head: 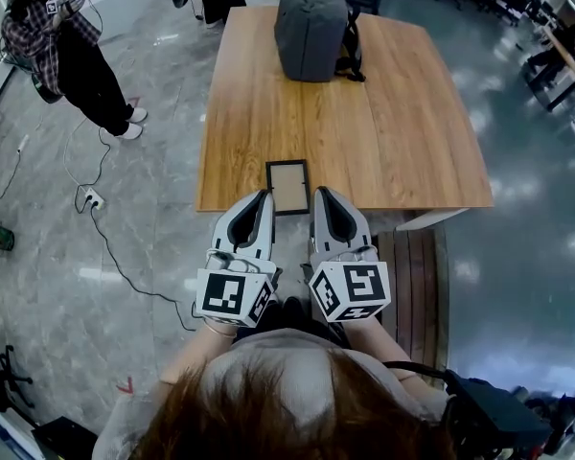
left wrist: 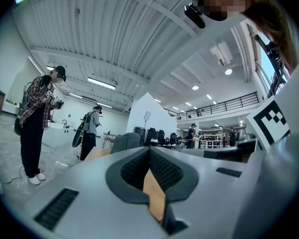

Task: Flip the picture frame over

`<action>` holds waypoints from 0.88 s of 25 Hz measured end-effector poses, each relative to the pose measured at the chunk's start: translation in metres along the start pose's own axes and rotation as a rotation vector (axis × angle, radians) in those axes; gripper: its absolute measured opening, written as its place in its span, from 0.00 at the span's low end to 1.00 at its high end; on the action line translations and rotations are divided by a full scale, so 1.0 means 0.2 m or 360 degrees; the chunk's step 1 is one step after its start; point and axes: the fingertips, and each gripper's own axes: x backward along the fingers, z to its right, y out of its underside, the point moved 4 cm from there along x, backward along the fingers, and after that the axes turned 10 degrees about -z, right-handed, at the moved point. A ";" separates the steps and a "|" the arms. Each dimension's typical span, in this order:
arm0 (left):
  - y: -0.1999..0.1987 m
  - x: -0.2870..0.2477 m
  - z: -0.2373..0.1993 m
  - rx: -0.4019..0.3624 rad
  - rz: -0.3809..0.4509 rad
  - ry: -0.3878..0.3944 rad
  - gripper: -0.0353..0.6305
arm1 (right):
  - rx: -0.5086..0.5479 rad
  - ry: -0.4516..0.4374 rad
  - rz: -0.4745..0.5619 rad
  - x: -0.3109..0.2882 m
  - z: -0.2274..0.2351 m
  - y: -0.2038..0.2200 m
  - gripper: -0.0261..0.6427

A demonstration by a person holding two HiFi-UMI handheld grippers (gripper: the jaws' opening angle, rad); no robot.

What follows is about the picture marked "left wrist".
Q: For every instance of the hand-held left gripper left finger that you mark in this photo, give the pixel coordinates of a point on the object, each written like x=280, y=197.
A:
x=94, y=203

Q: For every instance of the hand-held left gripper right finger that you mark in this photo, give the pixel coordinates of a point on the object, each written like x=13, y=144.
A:
x=209, y=203

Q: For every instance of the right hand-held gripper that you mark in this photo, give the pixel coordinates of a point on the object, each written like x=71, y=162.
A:
x=269, y=123

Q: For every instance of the white shelving rack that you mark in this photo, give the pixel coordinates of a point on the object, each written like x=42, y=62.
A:
x=211, y=141

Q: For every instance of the black mezzanine railing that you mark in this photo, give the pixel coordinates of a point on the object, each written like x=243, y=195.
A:
x=226, y=104

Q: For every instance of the black office chair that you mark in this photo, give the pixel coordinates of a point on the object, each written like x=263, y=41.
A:
x=150, y=136
x=173, y=138
x=161, y=136

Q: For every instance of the group of small ceiling panel lights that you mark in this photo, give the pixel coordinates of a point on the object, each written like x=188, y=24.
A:
x=209, y=96

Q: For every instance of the grey backpack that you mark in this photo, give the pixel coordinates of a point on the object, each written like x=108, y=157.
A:
x=125, y=143

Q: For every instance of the round ceiling light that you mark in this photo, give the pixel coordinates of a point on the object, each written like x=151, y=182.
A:
x=228, y=71
x=195, y=87

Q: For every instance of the white sink counter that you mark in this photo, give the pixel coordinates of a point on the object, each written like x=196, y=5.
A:
x=57, y=133

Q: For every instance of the white panel on stand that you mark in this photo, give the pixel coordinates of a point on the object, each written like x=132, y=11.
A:
x=147, y=115

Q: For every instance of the white ceiling air conditioner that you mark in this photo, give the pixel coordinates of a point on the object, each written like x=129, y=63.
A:
x=221, y=53

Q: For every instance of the black head-mounted camera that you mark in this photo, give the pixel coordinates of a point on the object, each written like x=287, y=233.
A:
x=195, y=15

